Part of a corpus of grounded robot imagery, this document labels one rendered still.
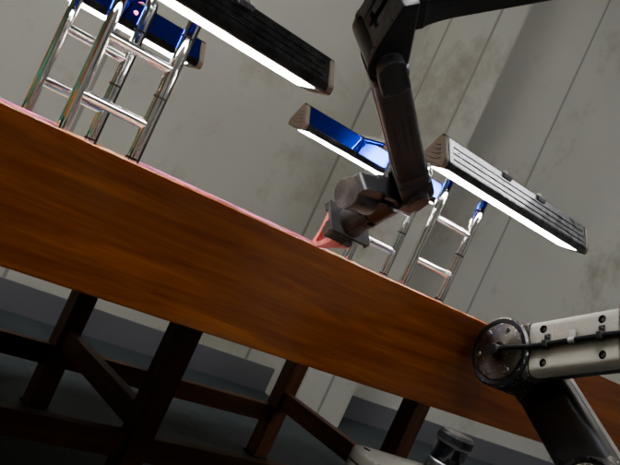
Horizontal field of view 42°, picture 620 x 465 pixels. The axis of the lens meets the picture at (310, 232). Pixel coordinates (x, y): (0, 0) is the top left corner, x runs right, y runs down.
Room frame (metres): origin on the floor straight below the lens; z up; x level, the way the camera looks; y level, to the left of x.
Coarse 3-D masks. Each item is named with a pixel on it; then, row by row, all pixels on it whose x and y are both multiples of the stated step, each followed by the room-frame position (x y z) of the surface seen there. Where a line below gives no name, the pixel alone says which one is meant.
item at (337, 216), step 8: (328, 208) 1.49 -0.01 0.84; (336, 208) 1.50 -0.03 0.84; (328, 216) 1.48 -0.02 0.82; (336, 216) 1.49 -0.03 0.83; (344, 216) 1.48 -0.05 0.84; (352, 216) 1.47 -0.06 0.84; (360, 216) 1.46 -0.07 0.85; (328, 224) 1.47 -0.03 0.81; (336, 224) 1.48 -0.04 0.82; (344, 224) 1.48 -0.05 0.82; (352, 224) 1.47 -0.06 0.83; (360, 224) 1.47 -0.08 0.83; (368, 224) 1.47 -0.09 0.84; (376, 224) 1.47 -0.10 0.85; (336, 232) 1.47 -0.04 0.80; (344, 232) 1.48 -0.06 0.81; (352, 232) 1.49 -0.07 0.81; (360, 232) 1.49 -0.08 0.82; (368, 232) 1.54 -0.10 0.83; (352, 240) 1.50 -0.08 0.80; (360, 240) 1.51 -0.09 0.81; (368, 240) 1.53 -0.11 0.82
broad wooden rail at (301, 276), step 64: (0, 128) 0.97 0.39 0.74; (0, 192) 0.99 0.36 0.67; (64, 192) 1.03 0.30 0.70; (128, 192) 1.08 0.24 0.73; (192, 192) 1.14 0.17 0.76; (0, 256) 1.01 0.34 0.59; (64, 256) 1.05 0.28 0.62; (128, 256) 1.10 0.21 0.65; (192, 256) 1.16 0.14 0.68; (256, 256) 1.22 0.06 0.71; (320, 256) 1.29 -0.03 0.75; (192, 320) 1.19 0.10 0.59; (256, 320) 1.25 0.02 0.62; (320, 320) 1.32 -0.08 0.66; (384, 320) 1.40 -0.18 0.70; (448, 320) 1.50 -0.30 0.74; (384, 384) 1.44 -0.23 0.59; (448, 384) 1.54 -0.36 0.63
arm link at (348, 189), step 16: (368, 176) 1.39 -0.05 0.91; (384, 176) 1.43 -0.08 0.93; (336, 192) 1.41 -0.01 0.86; (352, 192) 1.38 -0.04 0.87; (368, 192) 1.38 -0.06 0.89; (384, 192) 1.40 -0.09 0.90; (352, 208) 1.39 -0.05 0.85; (368, 208) 1.40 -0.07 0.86; (400, 208) 1.41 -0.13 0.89; (416, 208) 1.41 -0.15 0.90
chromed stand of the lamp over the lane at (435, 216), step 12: (444, 192) 2.08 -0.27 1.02; (480, 204) 2.18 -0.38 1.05; (432, 216) 2.08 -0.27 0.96; (480, 216) 2.17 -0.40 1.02; (432, 228) 2.09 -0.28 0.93; (456, 228) 2.14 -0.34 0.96; (468, 228) 2.18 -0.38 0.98; (420, 240) 2.08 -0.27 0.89; (468, 240) 2.17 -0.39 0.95; (420, 252) 2.08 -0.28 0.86; (456, 252) 2.18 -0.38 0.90; (408, 264) 2.08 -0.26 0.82; (420, 264) 2.10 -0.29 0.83; (432, 264) 2.12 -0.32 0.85; (456, 264) 2.17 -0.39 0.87; (408, 276) 2.08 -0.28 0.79; (444, 276) 2.16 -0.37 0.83; (444, 288) 2.17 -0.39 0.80
